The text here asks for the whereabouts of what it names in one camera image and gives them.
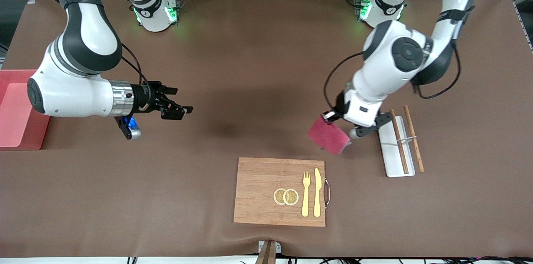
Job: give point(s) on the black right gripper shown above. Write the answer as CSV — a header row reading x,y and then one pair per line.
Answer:
x,y
142,96

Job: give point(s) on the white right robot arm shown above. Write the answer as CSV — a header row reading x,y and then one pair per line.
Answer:
x,y
75,93

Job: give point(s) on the white rectangular tray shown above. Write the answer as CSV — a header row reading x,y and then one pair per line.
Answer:
x,y
389,155

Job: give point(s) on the thin white chopstick band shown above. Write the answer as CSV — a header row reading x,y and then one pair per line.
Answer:
x,y
406,139

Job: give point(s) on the toy lemon slice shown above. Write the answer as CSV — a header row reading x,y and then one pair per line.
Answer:
x,y
292,197
277,196

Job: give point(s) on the yellow plastic fork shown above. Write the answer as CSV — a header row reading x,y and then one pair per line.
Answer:
x,y
305,201

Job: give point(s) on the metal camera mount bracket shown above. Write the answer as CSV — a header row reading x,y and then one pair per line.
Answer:
x,y
267,251

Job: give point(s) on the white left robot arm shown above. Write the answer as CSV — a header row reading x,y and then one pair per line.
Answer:
x,y
399,56

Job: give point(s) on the yellow plastic knife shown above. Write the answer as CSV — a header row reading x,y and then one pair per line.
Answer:
x,y
317,189

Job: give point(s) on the red cloth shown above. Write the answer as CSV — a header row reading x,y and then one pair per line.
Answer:
x,y
330,137

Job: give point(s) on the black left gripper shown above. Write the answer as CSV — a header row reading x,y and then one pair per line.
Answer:
x,y
339,107

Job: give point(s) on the pink plastic bin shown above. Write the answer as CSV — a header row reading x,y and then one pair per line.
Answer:
x,y
16,110

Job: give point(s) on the bamboo cutting board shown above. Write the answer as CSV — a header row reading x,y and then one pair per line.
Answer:
x,y
266,193

